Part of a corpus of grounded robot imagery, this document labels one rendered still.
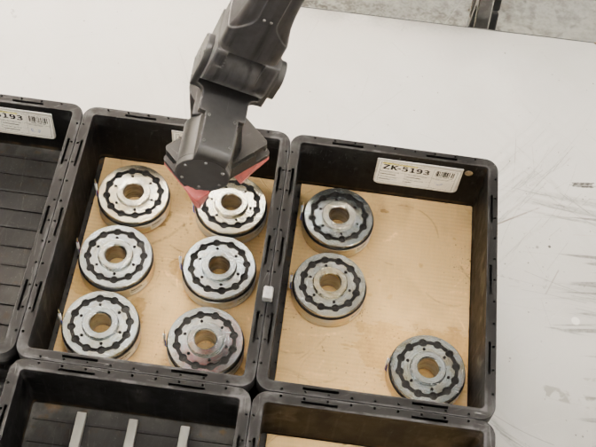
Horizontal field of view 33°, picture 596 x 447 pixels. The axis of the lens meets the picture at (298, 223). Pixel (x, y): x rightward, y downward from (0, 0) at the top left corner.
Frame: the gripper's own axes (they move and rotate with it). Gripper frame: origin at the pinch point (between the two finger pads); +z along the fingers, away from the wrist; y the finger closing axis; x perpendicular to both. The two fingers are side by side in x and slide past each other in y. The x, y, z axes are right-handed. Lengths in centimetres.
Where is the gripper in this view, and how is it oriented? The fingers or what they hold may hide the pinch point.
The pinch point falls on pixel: (216, 188)
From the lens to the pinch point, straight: 125.4
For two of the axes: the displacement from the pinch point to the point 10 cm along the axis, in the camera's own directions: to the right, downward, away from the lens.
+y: 7.9, -4.9, 3.6
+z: -0.6, 5.2, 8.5
